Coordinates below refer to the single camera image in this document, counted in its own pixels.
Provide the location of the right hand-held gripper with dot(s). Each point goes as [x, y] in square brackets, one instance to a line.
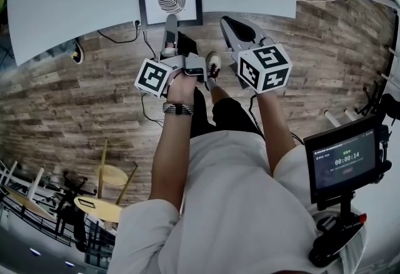
[265, 67]

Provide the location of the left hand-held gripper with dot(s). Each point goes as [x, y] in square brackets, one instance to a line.
[153, 77]

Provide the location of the person's left forearm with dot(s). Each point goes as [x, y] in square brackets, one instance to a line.
[170, 154]

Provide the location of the person's right forearm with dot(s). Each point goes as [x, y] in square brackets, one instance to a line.
[275, 129]

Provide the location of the person's left hand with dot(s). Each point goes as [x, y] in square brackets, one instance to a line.
[182, 89]

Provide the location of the person's beige shoe red laces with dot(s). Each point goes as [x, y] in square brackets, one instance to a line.
[213, 63]

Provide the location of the person's leg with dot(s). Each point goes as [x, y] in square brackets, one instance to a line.
[218, 91]

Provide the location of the striped wristband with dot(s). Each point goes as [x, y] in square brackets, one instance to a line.
[178, 109]

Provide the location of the person's black shorts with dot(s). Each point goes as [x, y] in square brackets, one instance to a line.
[228, 116]

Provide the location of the black and yellow shoe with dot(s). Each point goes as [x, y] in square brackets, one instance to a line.
[78, 51]

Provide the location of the white table leg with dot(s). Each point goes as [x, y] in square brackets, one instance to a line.
[350, 114]
[332, 118]

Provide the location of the black stand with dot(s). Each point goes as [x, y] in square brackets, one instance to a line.
[375, 100]

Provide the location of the round yellow stool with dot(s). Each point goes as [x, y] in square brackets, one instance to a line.
[98, 207]
[111, 173]
[28, 204]

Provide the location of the black monitor screen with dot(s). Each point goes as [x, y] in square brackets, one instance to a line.
[343, 163]

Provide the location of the person's white shirt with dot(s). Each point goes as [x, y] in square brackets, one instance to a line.
[225, 210]

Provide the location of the black tripod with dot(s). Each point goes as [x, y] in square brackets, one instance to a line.
[70, 194]

